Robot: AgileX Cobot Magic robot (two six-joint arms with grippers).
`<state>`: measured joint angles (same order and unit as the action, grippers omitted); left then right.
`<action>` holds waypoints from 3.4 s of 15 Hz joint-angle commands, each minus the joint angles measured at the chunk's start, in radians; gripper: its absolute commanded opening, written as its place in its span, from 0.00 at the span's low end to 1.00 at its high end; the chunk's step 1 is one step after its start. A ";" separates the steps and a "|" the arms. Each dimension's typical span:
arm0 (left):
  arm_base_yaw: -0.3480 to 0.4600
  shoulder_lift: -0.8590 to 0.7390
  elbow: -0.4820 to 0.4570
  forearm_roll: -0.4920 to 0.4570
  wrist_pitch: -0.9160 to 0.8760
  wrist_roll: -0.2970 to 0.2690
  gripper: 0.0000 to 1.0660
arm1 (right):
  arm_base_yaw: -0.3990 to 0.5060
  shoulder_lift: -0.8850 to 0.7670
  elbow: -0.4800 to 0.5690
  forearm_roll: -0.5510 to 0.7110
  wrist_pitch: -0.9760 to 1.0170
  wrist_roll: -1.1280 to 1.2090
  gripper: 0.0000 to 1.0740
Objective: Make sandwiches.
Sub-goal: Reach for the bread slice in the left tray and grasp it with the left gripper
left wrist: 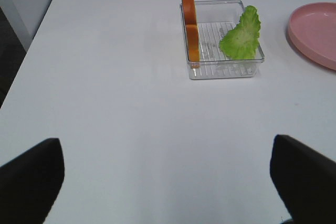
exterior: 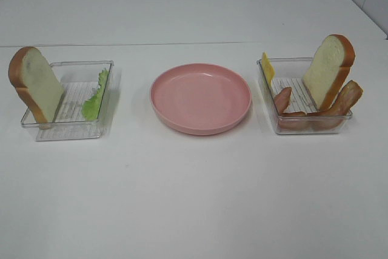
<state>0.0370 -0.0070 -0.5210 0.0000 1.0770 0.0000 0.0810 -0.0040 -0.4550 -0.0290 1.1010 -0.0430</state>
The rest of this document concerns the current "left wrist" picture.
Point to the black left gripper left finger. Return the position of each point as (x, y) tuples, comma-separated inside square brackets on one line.
[(31, 182)]

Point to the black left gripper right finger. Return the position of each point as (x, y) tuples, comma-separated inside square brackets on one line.
[(304, 180)]

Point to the green toy lettuce leaf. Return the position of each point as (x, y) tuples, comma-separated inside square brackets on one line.
[(242, 42)]

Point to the toy bread slice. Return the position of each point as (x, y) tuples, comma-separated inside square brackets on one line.
[(190, 21)]

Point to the pink plate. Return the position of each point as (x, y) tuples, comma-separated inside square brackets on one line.
[(311, 29)]

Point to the clear plastic tray left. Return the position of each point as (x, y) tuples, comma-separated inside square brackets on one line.
[(214, 20)]

